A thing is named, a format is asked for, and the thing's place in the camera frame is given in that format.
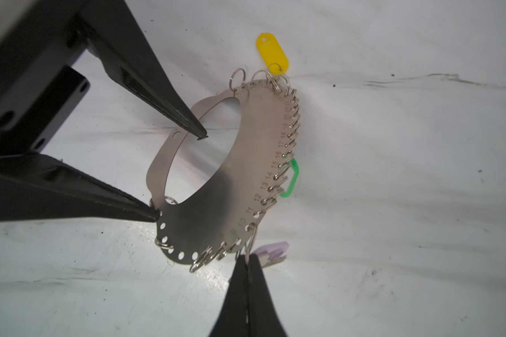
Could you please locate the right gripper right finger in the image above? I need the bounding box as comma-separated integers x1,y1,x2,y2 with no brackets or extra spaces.
247,254,288,337

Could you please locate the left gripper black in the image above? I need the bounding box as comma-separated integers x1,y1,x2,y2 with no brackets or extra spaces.
0,1,207,223

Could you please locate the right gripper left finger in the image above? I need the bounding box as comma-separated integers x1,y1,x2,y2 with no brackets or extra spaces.
209,256,248,337

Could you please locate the metal key organizer plate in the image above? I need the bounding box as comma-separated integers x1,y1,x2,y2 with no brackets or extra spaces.
146,70,301,272

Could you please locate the purple key tag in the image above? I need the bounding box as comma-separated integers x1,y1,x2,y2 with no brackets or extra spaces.
252,242,290,268

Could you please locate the green key tag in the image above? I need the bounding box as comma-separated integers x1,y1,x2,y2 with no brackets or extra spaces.
279,159,300,198

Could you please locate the yellow key tag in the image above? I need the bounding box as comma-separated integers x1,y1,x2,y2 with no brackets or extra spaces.
255,32,289,74

